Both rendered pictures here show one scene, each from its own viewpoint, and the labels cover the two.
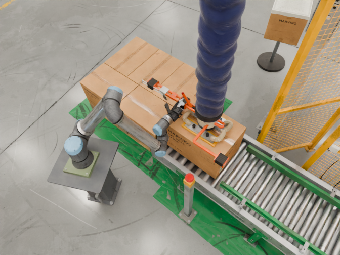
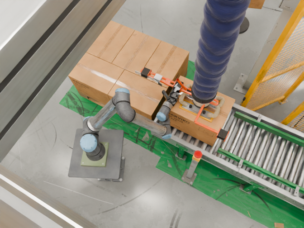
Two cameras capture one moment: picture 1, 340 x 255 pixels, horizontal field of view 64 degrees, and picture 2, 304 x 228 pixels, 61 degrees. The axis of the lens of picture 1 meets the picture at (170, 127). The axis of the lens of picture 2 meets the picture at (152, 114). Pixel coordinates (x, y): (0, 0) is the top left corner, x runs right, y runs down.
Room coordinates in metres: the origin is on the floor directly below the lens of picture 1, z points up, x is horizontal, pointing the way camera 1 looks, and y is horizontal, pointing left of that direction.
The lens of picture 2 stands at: (0.24, 0.30, 3.22)
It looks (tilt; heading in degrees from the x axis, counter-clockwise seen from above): 66 degrees down; 353
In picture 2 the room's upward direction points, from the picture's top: 8 degrees counter-clockwise
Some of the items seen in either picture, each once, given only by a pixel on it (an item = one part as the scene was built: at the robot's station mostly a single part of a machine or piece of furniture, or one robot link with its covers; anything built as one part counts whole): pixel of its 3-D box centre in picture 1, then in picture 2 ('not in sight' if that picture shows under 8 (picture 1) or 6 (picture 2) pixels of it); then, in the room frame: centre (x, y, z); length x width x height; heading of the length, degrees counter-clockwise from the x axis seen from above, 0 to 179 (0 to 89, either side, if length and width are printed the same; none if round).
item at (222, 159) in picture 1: (221, 160); (222, 134); (0.84, -0.36, 1.08); 0.09 x 0.08 x 0.05; 137
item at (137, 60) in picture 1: (146, 90); (130, 72); (2.19, 0.25, 0.34); 1.20 x 1.00 x 0.40; 47
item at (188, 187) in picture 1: (188, 199); (192, 167); (0.74, -0.11, 0.50); 0.07 x 0.07 x 1.00; 47
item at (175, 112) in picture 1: (174, 113); (172, 98); (1.30, -0.05, 1.08); 0.12 x 0.09 x 0.08; 137
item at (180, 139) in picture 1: (203, 136); (196, 111); (1.24, -0.30, 0.75); 0.60 x 0.40 x 0.40; 46
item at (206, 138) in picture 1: (200, 131); (197, 110); (1.17, -0.25, 0.97); 0.34 x 0.10 x 0.05; 47
